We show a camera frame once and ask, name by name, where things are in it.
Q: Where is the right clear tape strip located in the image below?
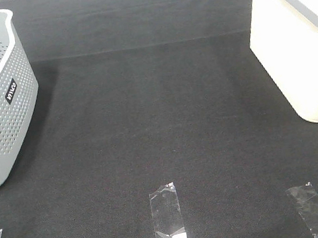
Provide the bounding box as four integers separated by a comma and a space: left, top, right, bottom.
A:
285, 182, 318, 238

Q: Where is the centre clear tape strip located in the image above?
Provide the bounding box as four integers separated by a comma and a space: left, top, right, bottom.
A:
149, 183, 188, 238

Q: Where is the black table mat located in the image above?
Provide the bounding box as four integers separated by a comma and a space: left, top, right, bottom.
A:
0, 0, 318, 238

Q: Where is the cream plastic storage basket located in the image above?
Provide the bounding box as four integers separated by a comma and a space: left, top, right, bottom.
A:
249, 0, 318, 123

